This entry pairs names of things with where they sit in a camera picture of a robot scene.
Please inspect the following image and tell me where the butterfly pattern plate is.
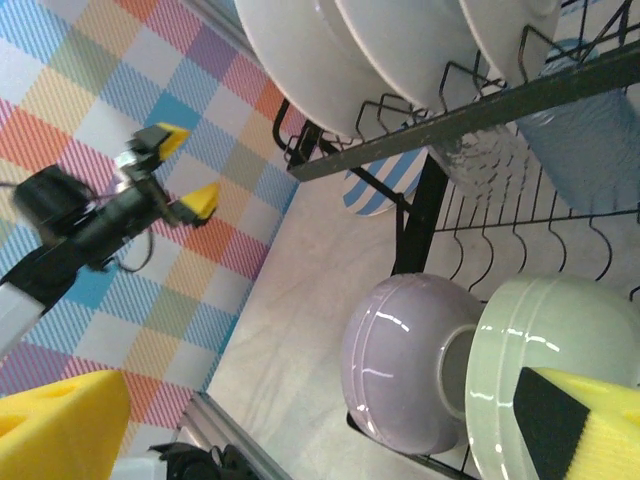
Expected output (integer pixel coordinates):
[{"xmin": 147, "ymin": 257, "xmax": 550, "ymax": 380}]
[{"xmin": 233, "ymin": 0, "xmax": 436, "ymax": 139}]

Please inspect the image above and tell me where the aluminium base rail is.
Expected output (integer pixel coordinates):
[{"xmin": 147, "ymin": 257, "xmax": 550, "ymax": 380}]
[{"xmin": 177, "ymin": 391, "xmax": 294, "ymax": 480}]

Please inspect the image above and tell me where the purple ceramic bowl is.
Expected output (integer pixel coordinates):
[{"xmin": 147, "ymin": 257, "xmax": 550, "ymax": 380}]
[{"xmin": 340, "ymin": 272, "xmax": 484, "ymax": 456}]

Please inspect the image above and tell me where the clear glass cup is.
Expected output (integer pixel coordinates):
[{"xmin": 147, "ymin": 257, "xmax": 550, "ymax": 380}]
[{"xmin": 432, "ymin": 122, "xmax": 524, "ymax": 197}]

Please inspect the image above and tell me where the black wire dish rack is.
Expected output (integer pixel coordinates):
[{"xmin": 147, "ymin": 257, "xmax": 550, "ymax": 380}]
[{"xmin": 272, "ymin": 0, "xmax": 640, "ymax": 480}]

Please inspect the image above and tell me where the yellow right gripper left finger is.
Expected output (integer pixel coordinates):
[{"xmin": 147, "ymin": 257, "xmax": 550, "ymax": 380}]
[{"xmin": 0, "ymin": 369, "xmax": 132, "ymax": 480}]

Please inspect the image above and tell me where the green ceramic bowl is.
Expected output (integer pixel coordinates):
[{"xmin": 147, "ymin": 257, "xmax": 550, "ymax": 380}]
[{"xmin": 464, "ymin": 273, "xmax": 640, "ymax": 480}]

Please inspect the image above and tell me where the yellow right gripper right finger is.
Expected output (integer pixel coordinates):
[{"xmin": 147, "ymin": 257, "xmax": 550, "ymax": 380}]
[{"xmin": 513, "ymin": 367, "xmax": 640, "ymax": 480}]

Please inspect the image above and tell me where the blue plastic cup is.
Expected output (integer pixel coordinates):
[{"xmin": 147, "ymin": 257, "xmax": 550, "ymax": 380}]
[{"xmin": 516, "ymin": 37, "xmax": 640, "ymax": 214}]

